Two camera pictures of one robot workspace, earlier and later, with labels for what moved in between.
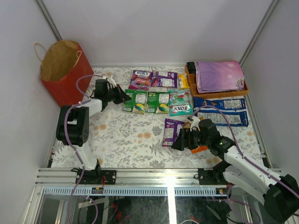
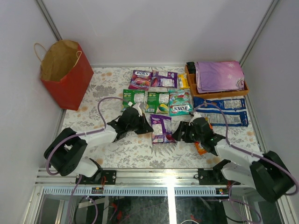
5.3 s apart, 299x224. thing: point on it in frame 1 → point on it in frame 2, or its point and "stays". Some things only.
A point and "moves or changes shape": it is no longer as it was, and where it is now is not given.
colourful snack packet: (140, 80) stays
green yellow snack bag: (157, 102) stays
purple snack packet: (172, 131) moves or changes shape
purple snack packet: (160, 79) stays
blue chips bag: (234, 109) stays
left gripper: (117, 94) → (139, 123)
